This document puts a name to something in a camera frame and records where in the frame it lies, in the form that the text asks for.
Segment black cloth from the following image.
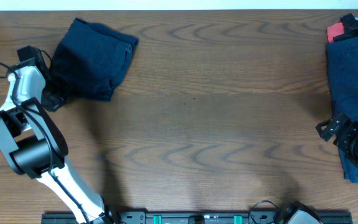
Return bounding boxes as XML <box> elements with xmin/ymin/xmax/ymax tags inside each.
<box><xmin>333</xmin><ymin>14</ymin><xmax>358</xmax><ymax>42</ymax></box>

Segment navy blue folded garment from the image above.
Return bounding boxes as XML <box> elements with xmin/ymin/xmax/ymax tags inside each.
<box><xmin>326</xmin><ymin>32</ymin><xmax>358</xmax><ymax>185</ymax></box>

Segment black aluminium mounting rail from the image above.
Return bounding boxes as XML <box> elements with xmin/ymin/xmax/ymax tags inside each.
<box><xmin>41</xmin><ymin>210</ymin><xmax>353</xmax><ymax>224</ymax></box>

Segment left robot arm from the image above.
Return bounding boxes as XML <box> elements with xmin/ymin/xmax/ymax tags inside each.
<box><xmin>0</xmin><ymin>45</ymin><xmax>120</xmax><ymax>223</ymax></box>

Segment red cloth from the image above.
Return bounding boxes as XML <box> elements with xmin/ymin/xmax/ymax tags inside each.
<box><xmin>326</xmin><ymin>22</ymin><xmax>344</xmax><ymax>43</ymax></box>

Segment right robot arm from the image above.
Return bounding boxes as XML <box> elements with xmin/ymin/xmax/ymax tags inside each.
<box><xmin>273</xmin><ymin>113</ymin><xmax>358</xmax><ymax>224</ymax></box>

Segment navy blue shorts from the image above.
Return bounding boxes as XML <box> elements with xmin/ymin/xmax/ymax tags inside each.
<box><xmin>52</xmin><ymin>18</ymin><xmax>139</xmax><ymax>101</ymax></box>

